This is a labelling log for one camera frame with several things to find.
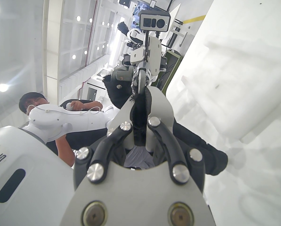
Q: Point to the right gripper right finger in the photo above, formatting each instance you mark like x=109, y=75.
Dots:
x=161, y=114

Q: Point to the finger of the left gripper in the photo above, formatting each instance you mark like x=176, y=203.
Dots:
x=148, y=77
x=135, y=83

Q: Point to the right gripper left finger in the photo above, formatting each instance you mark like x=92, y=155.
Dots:
x=118, y=123

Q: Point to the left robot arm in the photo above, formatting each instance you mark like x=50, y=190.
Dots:
x=60, y=119

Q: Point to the person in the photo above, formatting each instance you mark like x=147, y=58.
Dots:
x=116, y=95
x=65, y=151

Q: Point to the lit display screen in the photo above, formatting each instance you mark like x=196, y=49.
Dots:
x=144, y=6

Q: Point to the robot body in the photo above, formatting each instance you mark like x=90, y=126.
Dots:
x=25, y=165

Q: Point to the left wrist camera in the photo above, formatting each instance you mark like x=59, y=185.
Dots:
x=154, y=21

